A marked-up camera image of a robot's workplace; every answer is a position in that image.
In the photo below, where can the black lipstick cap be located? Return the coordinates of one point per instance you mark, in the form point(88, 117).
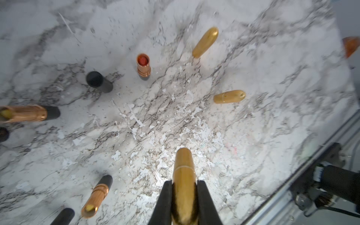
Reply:
point(64, 217)
point(95, 80)
point(4, 134)

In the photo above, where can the gold lipstick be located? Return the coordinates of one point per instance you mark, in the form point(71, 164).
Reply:
point(229, 97)
point(185, 209)
point(205, 42)

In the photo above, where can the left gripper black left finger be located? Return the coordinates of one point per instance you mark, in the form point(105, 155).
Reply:
point(162, 212)

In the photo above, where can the black lipstick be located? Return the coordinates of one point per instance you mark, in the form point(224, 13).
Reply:
point(32, 113)
point(98, 195)
point(143, 66)

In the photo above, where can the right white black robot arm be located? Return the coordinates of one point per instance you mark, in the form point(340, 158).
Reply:
point(325, 179)

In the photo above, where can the aluminium front rail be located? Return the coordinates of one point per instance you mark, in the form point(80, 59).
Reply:
point(280, 209)

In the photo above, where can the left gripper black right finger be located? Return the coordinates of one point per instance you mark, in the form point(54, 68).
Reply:
point(208, 214)

